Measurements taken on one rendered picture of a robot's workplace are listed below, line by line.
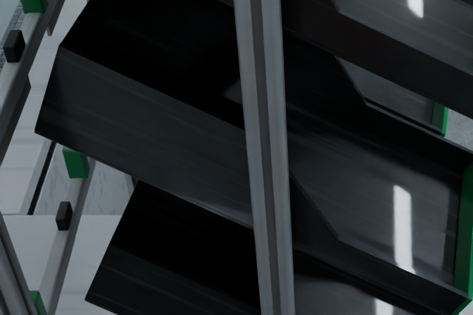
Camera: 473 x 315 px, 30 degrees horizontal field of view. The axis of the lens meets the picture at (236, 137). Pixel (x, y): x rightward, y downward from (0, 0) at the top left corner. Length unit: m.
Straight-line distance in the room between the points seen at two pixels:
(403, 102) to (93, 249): 0.70
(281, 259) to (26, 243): 0.85
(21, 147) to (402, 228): 0.98
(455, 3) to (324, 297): 0.29
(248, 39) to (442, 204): 0.26
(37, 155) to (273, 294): 0.96
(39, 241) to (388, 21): 0.92
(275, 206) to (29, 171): 0.99
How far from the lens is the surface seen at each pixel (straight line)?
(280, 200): 0.47
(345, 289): 0.73
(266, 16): 0.40
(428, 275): 0.58
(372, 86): 0.69
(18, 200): 1.40
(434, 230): 0.60
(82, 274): 1.26
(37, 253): 1.31
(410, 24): 0.48
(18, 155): 1.47
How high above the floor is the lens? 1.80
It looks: 41 degrees down
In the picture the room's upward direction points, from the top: 6 degrees counter-clockwise
